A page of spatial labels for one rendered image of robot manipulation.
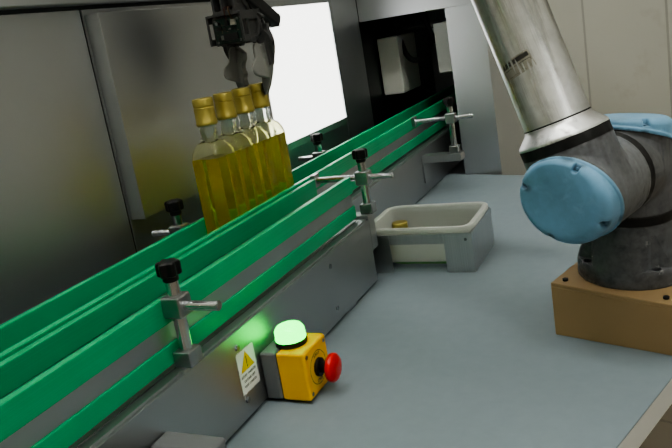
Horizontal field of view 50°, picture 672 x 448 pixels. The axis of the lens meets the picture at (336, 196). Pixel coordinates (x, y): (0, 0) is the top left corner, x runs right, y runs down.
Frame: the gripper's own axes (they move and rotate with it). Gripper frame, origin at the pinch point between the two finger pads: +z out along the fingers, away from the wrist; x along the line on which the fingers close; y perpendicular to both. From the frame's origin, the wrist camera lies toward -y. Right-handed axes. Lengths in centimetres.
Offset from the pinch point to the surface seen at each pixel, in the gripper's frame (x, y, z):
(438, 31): 8, -101, -2
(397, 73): -8, -104, 9
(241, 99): 0.7, 7.3, 1.0
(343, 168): 4.5, -22.4, 21.0
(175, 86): -12.2, 7.6, -2.8
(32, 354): 5, 66, 20
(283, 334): 19, 38, 31
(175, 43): -12.2, 5.0, -10.2
